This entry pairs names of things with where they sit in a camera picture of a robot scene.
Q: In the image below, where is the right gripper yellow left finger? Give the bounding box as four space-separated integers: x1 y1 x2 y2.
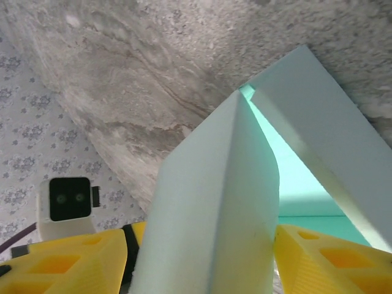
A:
0 228 129 294

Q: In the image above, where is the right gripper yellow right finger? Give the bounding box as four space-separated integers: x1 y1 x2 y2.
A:
273 223 392 294

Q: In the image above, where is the light blue paper box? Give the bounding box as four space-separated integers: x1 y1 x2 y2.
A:
128 44 392 294

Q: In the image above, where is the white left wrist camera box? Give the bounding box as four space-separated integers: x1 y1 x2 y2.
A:
34 176 102 243

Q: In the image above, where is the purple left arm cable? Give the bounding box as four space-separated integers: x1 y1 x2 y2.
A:
0 224 38 255

